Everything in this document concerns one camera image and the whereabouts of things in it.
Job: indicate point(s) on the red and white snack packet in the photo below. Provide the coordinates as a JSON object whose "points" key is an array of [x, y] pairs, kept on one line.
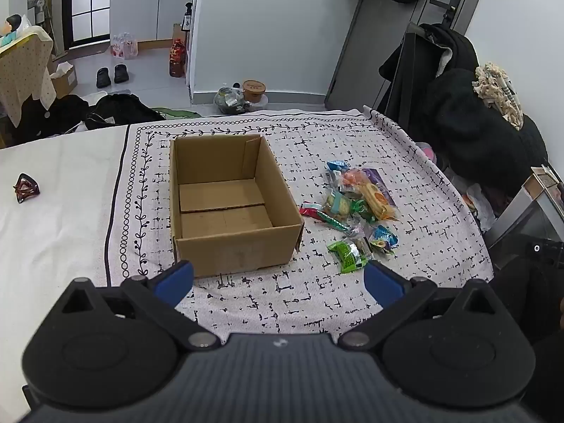
{"points": [[313, 210]]}

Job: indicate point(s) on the black slipper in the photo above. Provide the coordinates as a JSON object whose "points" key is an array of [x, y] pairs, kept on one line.
{"points": [[120, 73], [102, 77]]}

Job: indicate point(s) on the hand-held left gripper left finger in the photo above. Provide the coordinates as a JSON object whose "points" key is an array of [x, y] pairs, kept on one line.
{"points": [[174, 280]]}

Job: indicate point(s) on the black spray bottle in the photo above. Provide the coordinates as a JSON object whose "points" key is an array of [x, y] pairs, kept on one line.
{"points": [[187, 15]]}

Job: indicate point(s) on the small blue yellow snack packet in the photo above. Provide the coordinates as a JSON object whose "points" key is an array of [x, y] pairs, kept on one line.
{"points": [[383, 238]]}

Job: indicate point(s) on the white plastic bag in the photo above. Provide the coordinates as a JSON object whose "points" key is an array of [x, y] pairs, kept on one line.
{"points": [[480, 207]]}

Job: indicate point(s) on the pink object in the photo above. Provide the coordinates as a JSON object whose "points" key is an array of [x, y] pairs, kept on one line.
{"points": [[427, 150]]}

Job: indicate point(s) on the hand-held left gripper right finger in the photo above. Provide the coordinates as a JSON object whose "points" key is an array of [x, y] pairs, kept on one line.
{"points": [[383, 283]]}

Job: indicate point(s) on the green mat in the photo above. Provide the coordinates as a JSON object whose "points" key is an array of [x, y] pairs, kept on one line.
{"points": [[178, 113]]}

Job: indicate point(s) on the black-framed glass door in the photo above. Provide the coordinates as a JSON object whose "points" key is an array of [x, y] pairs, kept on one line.
{"points": [[81, 4]]}

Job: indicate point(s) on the red oil bottle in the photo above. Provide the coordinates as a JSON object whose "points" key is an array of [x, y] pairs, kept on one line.
{"points": [[177, 58]]}

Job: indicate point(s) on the brown round tub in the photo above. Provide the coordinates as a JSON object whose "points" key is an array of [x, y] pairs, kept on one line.
{"points": [[254, 90]]}

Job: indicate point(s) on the pile of black coats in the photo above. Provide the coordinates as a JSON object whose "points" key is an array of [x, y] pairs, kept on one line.
{"points": [[462, 119]]}

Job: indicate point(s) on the clear packet with purple snack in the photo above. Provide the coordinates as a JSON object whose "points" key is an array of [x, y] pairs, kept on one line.
{"points": [[359, 233]]}

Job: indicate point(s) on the beige dotted cloth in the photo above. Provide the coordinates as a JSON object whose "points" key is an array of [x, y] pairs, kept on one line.
{"points": [[24, 70]]}

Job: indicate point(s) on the beige knitted scarf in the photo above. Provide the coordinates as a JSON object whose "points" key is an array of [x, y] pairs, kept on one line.
{"points": [[500, 92]]}

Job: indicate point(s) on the yellow orange snack packet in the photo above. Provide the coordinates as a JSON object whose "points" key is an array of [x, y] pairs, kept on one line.
{"points": [[374, 200]]}

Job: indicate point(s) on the pale green cracker packet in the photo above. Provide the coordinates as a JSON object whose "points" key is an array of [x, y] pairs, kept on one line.
{"points": [[337, 206]]}

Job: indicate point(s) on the pack of pink bottles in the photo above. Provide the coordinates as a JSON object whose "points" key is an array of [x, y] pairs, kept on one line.
{"points": [[124, 46]]}

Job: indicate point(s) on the dark green snack packet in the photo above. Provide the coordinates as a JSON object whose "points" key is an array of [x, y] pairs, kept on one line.
{"points": [[362, 210]]}

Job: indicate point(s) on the toy figure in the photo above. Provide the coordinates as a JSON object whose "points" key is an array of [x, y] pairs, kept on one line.
{"points": [[12, 26]]}

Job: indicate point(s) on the clear packet with orange snack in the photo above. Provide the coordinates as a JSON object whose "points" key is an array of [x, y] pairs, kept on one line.
{"points": [[352, 178]]}

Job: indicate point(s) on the brown hair claw clip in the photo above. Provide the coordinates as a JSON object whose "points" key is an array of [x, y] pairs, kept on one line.
{"points": [[25, 188]]}

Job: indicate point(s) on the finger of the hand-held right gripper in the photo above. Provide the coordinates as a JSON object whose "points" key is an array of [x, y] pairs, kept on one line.
{"points": [[544, 251]]}

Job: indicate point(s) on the plain white bed sheet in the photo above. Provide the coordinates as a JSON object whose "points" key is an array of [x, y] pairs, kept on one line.
{"points": [[57, 238]]}

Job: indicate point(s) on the small open cardboard carton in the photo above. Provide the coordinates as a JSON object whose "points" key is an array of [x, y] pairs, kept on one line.
{"points": [[64, 78]]}

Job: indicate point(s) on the clear plastic bag with rubbish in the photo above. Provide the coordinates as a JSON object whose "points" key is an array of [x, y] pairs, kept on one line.
{"points": [[229, 99]]}

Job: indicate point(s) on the grey door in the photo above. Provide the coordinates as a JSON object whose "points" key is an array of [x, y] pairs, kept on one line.
{"points": [[387, 39]]}

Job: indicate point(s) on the white round lid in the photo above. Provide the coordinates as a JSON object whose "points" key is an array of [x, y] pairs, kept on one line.
{"points": [[261, 103]]}

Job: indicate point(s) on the cardboard box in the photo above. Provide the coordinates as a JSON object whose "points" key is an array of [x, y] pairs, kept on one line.
{"points": [[229, 246]]}

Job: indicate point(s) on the black clothes on floor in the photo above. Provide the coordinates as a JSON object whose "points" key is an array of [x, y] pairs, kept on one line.
{"points": [[114, 110]]}

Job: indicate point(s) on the standing fan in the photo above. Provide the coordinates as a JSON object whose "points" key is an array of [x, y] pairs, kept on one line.
{"points": [[39, 6]]}

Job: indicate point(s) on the bright green snack packet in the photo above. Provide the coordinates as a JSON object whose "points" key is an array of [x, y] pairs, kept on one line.
{"points": [[346, 253]]}

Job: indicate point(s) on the white cabinet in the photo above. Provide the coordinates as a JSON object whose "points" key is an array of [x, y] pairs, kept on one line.
{"points": [[150, 9]]}

